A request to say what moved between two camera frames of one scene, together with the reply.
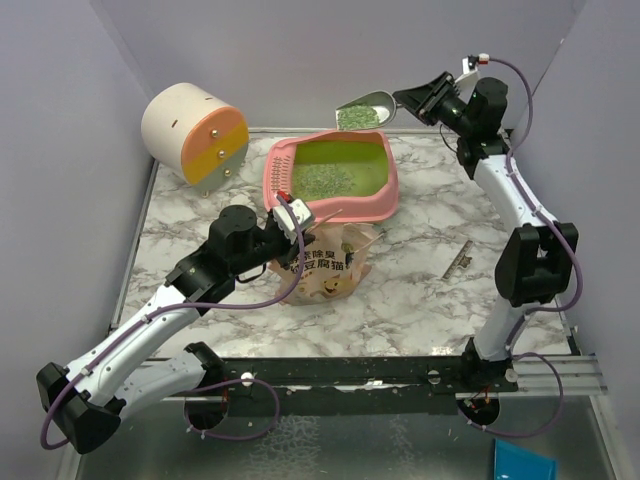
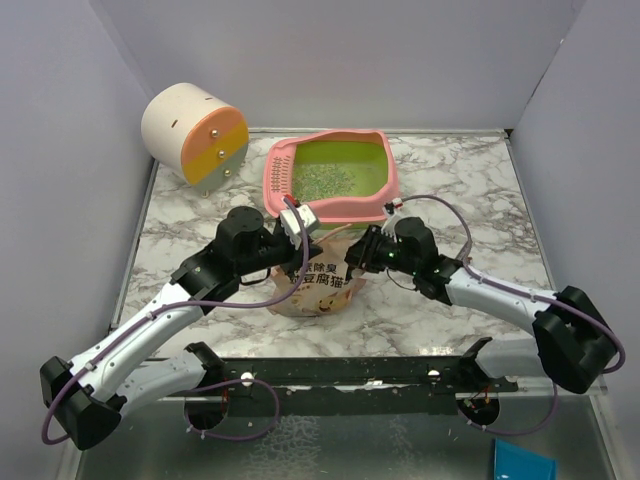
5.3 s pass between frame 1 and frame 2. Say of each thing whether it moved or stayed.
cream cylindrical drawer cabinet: stayed
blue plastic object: stayed
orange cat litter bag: moved
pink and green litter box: stayed
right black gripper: moved
